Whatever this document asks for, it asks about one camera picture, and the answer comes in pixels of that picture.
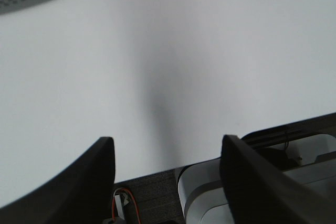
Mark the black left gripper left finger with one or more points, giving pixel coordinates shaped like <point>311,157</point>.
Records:
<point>82,193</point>

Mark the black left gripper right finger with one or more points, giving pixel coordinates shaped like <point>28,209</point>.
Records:
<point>258,192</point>

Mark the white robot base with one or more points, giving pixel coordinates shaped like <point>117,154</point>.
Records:
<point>310,161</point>

